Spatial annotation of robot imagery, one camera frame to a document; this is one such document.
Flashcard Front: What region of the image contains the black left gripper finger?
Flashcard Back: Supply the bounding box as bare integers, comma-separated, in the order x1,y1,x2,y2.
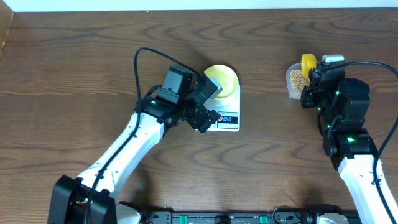
192,73,218,103
194,110,221,133

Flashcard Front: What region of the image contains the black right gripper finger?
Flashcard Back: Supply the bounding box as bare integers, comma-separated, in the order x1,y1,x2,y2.
300,87,319,108
308,68,322,88

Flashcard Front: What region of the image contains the yellow measuring scoop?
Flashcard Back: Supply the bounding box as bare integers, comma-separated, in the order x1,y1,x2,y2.
301,54,317,78

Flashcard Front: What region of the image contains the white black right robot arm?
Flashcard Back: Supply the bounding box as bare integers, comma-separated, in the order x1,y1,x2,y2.
300,61,397,223

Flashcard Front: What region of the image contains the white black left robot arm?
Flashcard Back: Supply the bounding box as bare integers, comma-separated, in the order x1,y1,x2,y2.
47,88,220,223

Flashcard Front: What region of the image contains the white digital kitchen scale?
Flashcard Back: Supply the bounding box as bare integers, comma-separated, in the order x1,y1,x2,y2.
204,83,241,132

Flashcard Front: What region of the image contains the pale yellow bowl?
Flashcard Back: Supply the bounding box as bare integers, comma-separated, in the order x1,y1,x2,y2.
204,65,239,100

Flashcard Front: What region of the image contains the clear container of soybeans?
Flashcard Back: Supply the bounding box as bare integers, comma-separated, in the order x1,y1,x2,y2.
286,63,310,100

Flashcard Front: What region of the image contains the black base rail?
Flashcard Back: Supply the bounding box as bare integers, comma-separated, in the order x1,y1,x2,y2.
136,210,358,224

